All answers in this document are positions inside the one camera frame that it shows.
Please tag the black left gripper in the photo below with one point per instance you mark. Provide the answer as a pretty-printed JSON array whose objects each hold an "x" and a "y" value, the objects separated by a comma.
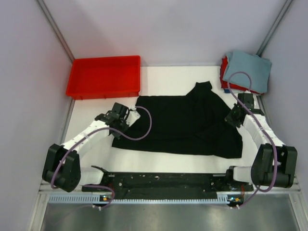
[{"x": 126, "y": 126}]

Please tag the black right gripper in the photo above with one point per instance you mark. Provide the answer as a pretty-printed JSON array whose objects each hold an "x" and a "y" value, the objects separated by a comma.
[{"x": 228, "y": 118}]

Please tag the black t-shirt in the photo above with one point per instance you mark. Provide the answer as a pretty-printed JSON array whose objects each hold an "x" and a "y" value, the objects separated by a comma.
[{"x": 192, "y": 124}]

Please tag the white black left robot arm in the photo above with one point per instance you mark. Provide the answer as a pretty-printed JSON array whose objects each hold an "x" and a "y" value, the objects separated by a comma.
[{"x": 62, "y": 167}]

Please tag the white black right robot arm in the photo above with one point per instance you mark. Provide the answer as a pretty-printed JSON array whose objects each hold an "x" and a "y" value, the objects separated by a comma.
[{"x": 275, "y": 162}]

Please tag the light blue folded t-shirt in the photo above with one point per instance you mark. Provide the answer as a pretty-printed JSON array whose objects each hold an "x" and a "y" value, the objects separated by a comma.
[{"x": 247, "y": 69}]

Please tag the red plastic bin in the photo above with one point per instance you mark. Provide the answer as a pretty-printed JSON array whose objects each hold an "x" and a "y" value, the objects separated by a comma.
[{"x": 105, "y": 77}]

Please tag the red folded t-shirt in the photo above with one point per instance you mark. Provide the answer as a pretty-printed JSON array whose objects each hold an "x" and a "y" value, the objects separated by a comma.
[{"x": 225, "y": 77}]

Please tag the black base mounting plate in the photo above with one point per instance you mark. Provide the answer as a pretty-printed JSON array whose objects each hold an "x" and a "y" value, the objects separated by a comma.
[{"x": 134, "y": 185}]

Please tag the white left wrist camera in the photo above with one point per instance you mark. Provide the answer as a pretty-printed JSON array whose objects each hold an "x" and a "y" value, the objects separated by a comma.
[{"x": 132, "y": 116}]

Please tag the aluminium right corner post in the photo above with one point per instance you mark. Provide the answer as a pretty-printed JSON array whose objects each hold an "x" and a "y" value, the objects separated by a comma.
[{"x": 277, "y": 22}]

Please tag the grey slotted cable duct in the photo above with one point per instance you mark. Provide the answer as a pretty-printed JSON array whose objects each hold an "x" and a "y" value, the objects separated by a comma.
[{"x": 101, "y": 199}]

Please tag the aluminium frame rail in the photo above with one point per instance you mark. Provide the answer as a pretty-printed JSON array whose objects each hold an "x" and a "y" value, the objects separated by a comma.
[{"x": 54, "y": 27}]

